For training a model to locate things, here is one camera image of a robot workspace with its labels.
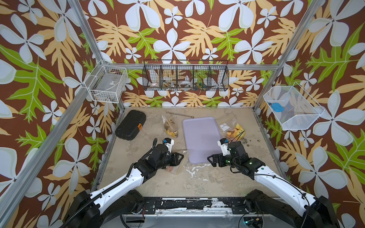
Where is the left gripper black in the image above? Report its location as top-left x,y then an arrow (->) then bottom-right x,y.
155,151 -> 184,170

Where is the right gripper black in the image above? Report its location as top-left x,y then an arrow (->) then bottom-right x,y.
206,152 -> 240,169

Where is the ziploc bag with yellow cookies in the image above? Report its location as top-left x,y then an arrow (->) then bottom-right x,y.
164,150 -> 189,175

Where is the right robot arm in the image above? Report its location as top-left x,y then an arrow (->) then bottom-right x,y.
207,138 -> 340,228

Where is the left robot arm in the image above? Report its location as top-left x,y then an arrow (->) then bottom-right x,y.
62,142 -> 184,228

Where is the ziploc bag with brown items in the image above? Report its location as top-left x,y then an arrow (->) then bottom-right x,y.
162,116 -> 178,138

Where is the ziploc bag right with yellow toy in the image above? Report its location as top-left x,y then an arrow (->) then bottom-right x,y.
218,119 -> 246,142

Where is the lavender plastic tray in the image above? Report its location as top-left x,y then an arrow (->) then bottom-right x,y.
182,117 -> 221,164

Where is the metal rod tool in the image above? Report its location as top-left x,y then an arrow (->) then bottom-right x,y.
166,111 -> 194,119

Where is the black hard case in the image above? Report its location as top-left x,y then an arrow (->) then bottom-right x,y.
115,110 -> 146,141

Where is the blue object in basket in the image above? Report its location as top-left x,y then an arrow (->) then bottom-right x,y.
270,103 -> 285,113

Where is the white mesh basket right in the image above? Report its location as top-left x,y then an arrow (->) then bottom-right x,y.
263,83 -> 325,131

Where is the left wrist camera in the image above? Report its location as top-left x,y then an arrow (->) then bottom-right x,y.
163,138 -> 175,153

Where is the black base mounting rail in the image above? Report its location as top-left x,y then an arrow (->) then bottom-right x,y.
122,197 -> 259,215

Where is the black wire basket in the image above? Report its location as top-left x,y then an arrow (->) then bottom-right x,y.
142,59 -> 230,91

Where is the white wire basket left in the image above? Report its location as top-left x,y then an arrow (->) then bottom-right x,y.
84,61 -> 129,104

